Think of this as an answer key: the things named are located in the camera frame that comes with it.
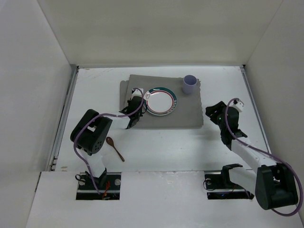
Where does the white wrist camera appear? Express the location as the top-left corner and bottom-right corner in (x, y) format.
(131, 88), (144, 98)
(232, 99), (245, 113)

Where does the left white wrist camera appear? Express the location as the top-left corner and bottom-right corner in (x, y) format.
(131, 88), (144, 98)

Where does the grey cloth placemat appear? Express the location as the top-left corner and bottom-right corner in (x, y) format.
(119, 75), (204, 130)

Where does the brown wooden spoon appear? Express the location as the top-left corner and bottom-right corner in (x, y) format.
(106, 137), (125, 162)

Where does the lilac plastic cup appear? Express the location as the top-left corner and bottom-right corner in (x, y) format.
(182, 75), (198, 95)

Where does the aluminium table rail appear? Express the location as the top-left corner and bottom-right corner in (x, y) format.
(45, 64), (79, 171)
(240, 65), (271, 153)

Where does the right aluminium table rail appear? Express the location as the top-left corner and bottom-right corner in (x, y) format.
(240, 65), (271, 153)

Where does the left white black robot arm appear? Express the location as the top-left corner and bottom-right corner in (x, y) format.
(70, 91), (144, 186)

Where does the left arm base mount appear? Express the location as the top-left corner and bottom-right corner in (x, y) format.
(75, 172), (122, 200)

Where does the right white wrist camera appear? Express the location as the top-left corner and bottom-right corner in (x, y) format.
(232, 99), (245, 113)

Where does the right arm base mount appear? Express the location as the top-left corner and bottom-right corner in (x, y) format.
(203, 171), (254, 200)

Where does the white plate green red rim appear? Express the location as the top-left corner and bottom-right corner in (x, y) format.
(144, 87), (177, 116)

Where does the left aluminium table rail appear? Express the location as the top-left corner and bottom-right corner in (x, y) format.
(45, 64), (79, 171)

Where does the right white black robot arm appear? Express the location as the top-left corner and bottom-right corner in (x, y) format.
(206, 98), (304, 217)

